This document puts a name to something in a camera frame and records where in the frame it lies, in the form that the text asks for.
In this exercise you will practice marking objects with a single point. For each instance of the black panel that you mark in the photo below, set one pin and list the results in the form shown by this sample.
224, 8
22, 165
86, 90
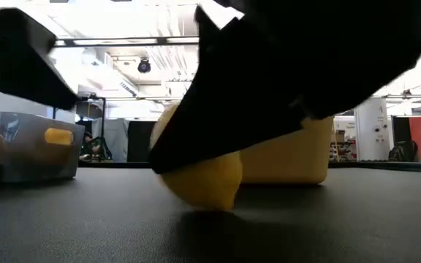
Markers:
140, 140

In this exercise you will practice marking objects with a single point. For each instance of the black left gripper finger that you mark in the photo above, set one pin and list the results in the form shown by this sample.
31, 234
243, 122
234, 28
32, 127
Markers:
17, 58

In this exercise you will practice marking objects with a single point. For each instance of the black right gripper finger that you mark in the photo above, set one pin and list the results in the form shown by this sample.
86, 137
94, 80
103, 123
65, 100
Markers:
225, 120

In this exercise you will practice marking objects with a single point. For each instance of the black tripod stand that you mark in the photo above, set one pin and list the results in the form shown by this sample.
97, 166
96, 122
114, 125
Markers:
103, 128

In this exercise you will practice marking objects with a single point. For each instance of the yellow lemon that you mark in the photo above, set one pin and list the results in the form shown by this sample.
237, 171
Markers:
207, 186

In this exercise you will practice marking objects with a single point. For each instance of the black overhead camera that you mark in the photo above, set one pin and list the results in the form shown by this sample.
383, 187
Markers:
144, 66

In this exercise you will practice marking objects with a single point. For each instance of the yellow plastic basket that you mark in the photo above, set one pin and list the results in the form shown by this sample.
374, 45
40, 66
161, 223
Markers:
287, 157

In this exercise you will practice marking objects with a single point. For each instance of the white pillar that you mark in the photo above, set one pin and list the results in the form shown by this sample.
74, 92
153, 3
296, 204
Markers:
373, 129

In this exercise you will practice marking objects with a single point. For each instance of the black bag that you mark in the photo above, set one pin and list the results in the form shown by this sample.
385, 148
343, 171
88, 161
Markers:
402, 151

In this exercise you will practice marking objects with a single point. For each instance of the storage shelf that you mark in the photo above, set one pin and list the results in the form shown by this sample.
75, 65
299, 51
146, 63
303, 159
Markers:
342, 146

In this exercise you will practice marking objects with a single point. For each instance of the person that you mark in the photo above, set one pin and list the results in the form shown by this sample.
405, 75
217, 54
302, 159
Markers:
89, 144

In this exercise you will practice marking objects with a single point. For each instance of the grey translucent plastic basket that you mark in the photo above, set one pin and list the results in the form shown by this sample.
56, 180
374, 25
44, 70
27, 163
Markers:
24, 157

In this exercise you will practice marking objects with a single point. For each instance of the white hanging sheet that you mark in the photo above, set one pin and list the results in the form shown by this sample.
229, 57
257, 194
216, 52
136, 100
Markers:
117, 139

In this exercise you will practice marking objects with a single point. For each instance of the black table mat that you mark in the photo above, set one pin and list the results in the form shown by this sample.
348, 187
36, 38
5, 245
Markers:
86, 226

